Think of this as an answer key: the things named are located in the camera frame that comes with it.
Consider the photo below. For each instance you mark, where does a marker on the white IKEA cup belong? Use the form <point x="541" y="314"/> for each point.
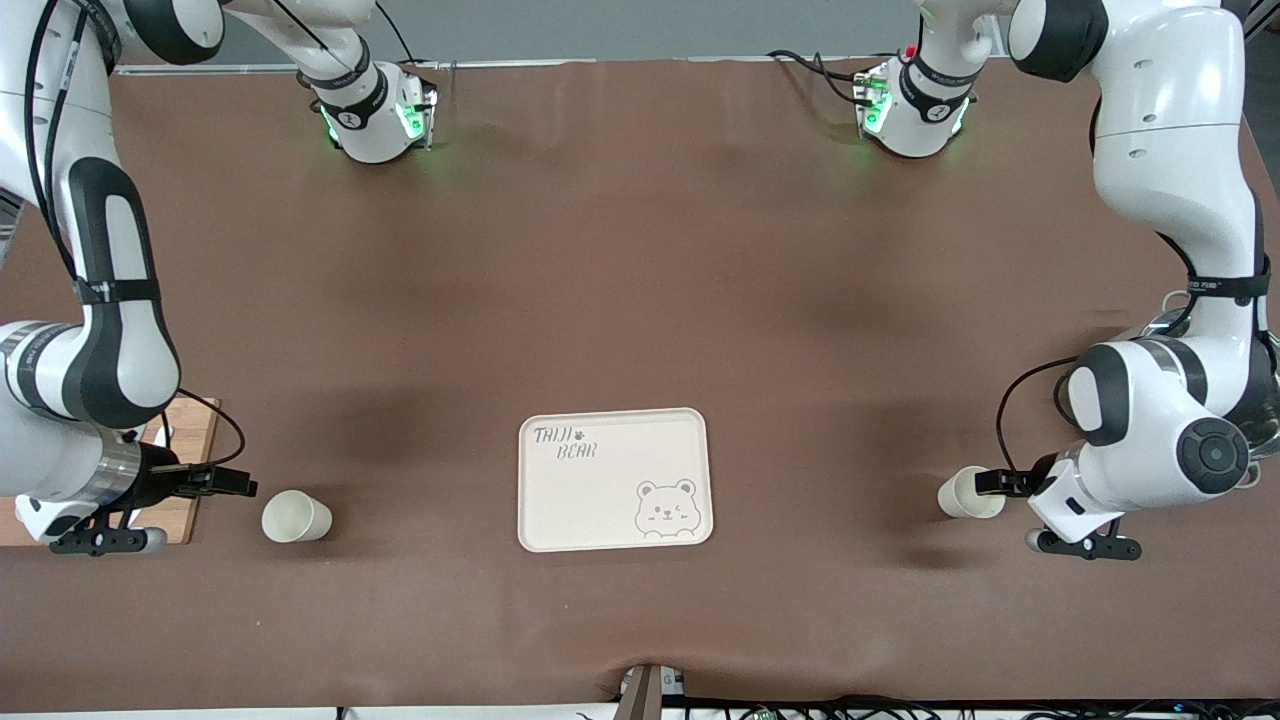
<point x="960" y="493"/>
<point x="296" y="517"/>

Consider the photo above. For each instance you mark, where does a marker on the aluminium frame profile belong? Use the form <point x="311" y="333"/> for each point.
<point x="1262" y="12"/>

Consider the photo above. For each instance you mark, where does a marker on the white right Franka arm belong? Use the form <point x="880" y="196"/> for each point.
<point x="110" y="300"/>

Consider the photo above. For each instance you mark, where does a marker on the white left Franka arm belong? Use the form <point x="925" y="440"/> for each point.
<point x="1170" y="150"/>

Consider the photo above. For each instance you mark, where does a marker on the bamboo cutting board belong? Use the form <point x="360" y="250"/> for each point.
<point x="200" y="430"/>

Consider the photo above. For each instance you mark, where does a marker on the beige bear print tray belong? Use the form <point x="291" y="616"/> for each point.
<point x="600" y="495"/>

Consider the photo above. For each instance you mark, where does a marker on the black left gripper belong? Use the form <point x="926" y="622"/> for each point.
<point x="1043" y="471"/>

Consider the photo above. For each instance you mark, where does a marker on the green electric cooking pot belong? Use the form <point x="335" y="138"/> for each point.
<point x="1165" y="325"/>

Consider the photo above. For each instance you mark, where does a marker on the brown table cover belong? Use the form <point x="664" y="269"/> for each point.
<point x="640" y="300"/>

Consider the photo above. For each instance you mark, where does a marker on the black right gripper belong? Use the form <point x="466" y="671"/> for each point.
<point x="160" y="477"/>

